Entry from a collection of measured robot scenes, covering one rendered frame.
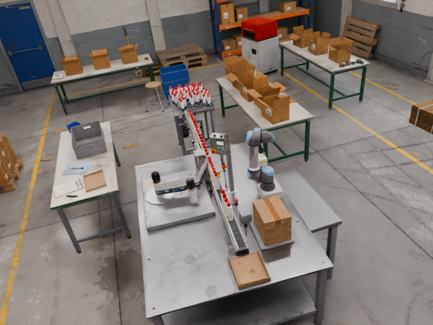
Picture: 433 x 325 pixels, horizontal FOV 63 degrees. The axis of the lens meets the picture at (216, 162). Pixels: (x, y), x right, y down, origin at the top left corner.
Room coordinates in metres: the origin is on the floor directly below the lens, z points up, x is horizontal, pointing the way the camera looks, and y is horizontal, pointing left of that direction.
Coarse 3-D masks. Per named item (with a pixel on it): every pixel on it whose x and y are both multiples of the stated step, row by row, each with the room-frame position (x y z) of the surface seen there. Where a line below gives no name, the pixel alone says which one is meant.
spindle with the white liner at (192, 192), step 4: (188, 180) 2.74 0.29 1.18; (192, 180) 2.74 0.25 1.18; (188, 184) 2.72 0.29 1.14; (192, 184) 2.72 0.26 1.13; (188, 188) 2.76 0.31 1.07; (192, 188) 2.72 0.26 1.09; (188, 192) 2.73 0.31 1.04; (192, 192) 2.71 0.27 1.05; (196, 192) 2.74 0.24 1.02; (192, 196) 2.71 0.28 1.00; (196, 196) 2.73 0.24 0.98; (192, 200) 2.71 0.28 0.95; (196, 200) 2.72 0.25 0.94; (192, 204) 2.72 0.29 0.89; (196, 204) 2.72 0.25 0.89
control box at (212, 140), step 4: (212, 136) 3.00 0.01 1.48; (216, 136) 2.99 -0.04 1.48; (212, 140) 2.97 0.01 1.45; (220, 140) 2.94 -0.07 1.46; (224, 140) 2.92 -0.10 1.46; (212, 144) 2.98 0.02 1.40; (224, 144) 2.92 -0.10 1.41; (212, 148) 2.98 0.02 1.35; (216, 152) 2.96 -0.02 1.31; (220, 152) 2.94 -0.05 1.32; (224, 152) 2.92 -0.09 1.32
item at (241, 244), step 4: (212, 184) 3.02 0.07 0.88; (220, 188) 2.93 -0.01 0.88; (220, 192) 2.87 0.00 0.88; (216, 196) 2.81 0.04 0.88; (220, 196) 2.80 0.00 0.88; (220, 200) 2.74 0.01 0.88; (224, 216) 2.50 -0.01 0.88; (232, 224) 2.38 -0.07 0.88; (236, 224) 2.37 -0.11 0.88; (232, 228) 2.33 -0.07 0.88; (236, 228) 2.32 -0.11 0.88; (236, 232) 2.27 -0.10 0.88; (236, 236) 2.23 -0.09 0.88; (240, 236) 2.22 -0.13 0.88; (236, 240) 2.18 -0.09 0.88; (240, 240) 2.17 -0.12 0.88; (240, 244) 2.12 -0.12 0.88; (244, 244) 2.12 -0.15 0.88; (236, 248) 2.08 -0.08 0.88; (240, 248) 2.08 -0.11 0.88; (244, 248) 2.07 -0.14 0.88
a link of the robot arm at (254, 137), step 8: (248, 136) 2.79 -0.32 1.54; (256, 136) 2.78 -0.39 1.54; (248, 144) 2.81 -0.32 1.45; (256, 144) 2.78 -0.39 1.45; (256, 152) 2.80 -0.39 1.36; (256, 160) 2.80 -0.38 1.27; (248, 168) 2.82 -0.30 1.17; (256, 168) 2.79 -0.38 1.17; (248, 176) 2.79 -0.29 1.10; (256, 176) 2.77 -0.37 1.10
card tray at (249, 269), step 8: (248, 256) 2.03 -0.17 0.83; (256, 256) 2.01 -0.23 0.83; (232, 264) 1.96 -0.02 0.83; (240, 264) 1.95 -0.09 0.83; (248, 264) 1.94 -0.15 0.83; (256, 264) 1.93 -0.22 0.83; (264, 264) 1.89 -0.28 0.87; (240, 272) 1.87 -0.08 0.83; (248, 272) 1.86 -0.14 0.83; (256, 272) 1.85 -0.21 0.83; (264, 272) 1.84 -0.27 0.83; (240, 280) 1.80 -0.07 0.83; (248, 280) 1.79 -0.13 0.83; (256, 280) 1.75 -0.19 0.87; (264, 280) 1.76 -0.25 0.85
